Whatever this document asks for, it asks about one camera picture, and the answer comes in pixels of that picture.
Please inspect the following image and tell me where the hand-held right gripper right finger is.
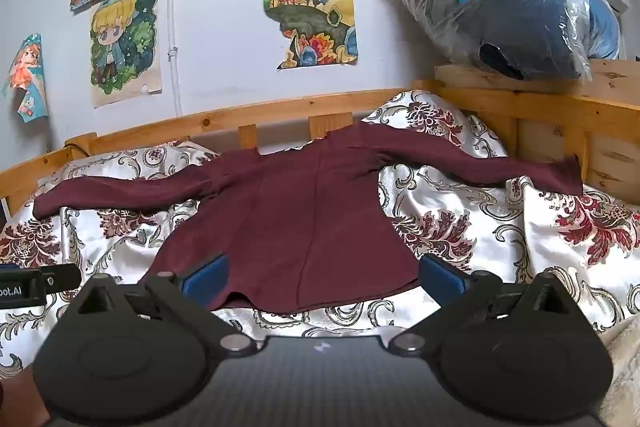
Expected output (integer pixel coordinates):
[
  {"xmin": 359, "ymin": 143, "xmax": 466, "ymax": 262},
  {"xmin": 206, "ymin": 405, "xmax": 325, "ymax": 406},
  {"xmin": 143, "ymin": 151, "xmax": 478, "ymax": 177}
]
[{"xmin": 387, "ymin": 253, "xmax": 598, "ymax": 354}]

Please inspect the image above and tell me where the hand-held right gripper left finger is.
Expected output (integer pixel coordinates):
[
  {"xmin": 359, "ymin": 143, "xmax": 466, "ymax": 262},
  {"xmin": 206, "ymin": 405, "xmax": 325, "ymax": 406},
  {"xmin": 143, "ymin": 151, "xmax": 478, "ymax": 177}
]
[{"xmin": 70, "ymin": 254, "xmax": 258, "ymax": 354}]

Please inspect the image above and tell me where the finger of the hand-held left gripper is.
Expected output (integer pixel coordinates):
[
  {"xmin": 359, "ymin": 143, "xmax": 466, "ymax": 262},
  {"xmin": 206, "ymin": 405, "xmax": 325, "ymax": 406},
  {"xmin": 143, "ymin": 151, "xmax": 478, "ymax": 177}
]
[{"xmin": 42, "ymin": 263, "xmax": 82, "ymax": 294}]

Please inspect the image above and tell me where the maroon long-sleeve shirt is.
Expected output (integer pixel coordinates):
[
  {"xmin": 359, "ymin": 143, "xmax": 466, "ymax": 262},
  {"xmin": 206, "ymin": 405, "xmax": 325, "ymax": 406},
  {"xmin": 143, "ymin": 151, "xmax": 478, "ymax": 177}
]
[{"xmin": 32, "ymin": 123, "xmax": 585, "ymax": 312}]

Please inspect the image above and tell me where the clear plastic bag of clothes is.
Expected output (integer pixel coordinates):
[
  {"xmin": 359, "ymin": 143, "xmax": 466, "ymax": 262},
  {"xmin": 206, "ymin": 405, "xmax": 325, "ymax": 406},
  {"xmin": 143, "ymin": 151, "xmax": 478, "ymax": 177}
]
[{"xmin": 360, "ymin": 0, "xmax": 624, "ymax": 84}]

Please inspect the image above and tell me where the floral satin blanket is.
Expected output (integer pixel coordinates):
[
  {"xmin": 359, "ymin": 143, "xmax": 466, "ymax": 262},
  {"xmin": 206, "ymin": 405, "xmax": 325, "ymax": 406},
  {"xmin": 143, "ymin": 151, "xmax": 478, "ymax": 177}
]
[{"xmin": 0, "ymin": 89, "xmax": 640, "ymax": 380}]

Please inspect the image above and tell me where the beige cloth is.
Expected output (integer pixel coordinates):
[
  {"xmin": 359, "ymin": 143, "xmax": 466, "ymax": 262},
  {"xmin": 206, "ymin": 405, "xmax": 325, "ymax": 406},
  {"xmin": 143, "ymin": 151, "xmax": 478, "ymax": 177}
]
[{"xmin": 596, "ymin": 321, "xmax": 640, "ymax": 427}]

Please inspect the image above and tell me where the wooden bed frame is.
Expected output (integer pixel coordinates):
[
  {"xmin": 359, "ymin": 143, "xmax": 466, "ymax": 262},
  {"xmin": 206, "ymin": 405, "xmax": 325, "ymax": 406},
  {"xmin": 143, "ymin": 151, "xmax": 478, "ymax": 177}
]
[{"xmin": 0, "ymin": 59, "xmax": 640, "ymax": 228}]

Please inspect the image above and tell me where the small curled cartoon wall poster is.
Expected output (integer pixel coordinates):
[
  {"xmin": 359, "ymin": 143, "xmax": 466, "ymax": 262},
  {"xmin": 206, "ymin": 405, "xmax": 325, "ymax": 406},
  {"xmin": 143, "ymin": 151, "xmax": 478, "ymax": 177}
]
[{"xmin": 1, "ymin": 33, "xmax": 49, "ymax": 124}]

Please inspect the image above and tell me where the blond cartoon figure wall poster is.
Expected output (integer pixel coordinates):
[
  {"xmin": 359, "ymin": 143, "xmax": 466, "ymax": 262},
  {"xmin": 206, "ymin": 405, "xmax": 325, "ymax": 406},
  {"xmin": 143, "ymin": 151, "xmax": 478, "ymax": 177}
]
[{"xmin": 89, "ymin": 0, "xmax": 164, "ymax": 109}]

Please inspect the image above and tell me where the white wall pipe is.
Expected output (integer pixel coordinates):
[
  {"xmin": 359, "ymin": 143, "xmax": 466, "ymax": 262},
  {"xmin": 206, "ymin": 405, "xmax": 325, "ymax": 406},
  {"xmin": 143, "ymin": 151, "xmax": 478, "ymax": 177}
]
[{"xmin": 166, "ymin": 0, "xmax": 183, "ymax": 116}]

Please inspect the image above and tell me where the landscape wall poster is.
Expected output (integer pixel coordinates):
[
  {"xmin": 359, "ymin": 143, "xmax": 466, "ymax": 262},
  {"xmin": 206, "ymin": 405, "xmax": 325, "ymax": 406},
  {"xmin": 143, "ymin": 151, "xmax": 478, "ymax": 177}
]
[{"xmin": 259, "ymin": 0, "xmax": 359, "ymax": 70}]

